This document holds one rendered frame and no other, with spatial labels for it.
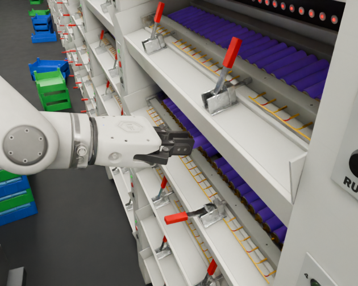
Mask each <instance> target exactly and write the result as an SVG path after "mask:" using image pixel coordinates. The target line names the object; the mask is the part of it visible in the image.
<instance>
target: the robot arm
mask: <svg viewBox="0 0 358 286"><path fill-rule="evenodd" d="M188 135H189V133H188V132H187V131H168V132H167V130H165V129H155V128H154V127H153V126H152V125H151V124H150V122H149V121H148V120H147V119H146V118H145V117H143V116H99V117H88V115H87V114H86V113H66V112H46V111H38V110H37V109H36V108H35V107H34V106H33V105H32V104H31V103H30V102H29V101H27V100H26V99H25V98H24V97H23V96H22V95H21V94H20V93H18V92H17V91H16V89H14V88H13V87H12V86H11V85H10V84H9V83H8V82H6V81H5V80H4V79H3V78H2V77H1V76H0V170H6V171H8V172H10V173H13V174H18V175H33V174H37V173H40V172H42V171H43V170H45V169H85V168H86V167H87V165H94V164H95V165H100V166H109V167H125V168H146V167H154V166H156V164H161V165H167V163H168V158H169V157H171V156H172V155H191V153H192V150H193V146H194V142H195V141H194V139H193V138H188ZM161 146H164V147H163V148H162V150H161V151H160V147H161Z"/></svg>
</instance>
